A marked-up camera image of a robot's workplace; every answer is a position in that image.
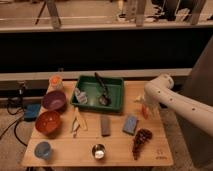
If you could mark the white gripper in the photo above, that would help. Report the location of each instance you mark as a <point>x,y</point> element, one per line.
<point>152,106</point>

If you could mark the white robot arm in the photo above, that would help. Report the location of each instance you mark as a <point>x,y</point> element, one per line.
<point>159,90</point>

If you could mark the purple bowl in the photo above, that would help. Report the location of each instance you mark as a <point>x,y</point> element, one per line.
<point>54,100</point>

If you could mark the red bowl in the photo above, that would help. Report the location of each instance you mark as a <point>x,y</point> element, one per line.
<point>48,122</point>

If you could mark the blue sponge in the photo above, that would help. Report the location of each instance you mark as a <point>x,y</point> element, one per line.
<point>130,125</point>

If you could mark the dark grape bunch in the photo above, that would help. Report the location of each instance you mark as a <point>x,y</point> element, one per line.
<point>142,136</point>

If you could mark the black ladle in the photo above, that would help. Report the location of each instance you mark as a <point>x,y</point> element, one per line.
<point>104,97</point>

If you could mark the green plastic tray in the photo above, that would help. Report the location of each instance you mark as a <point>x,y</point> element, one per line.
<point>91,87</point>

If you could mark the grey rectangular block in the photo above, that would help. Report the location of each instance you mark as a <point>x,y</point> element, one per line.
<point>105,125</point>

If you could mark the clear plastic packet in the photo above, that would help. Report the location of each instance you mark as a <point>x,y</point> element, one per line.
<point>80,96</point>

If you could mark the small metal cup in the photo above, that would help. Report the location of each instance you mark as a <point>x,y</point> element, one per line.
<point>98,151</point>

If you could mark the wooden tongs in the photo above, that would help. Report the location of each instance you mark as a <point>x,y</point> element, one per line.
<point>77,121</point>

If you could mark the blue box on floor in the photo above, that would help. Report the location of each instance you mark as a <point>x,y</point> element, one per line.
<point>31,112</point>

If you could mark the blue cup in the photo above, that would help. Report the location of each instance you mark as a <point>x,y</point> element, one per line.
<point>43,150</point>

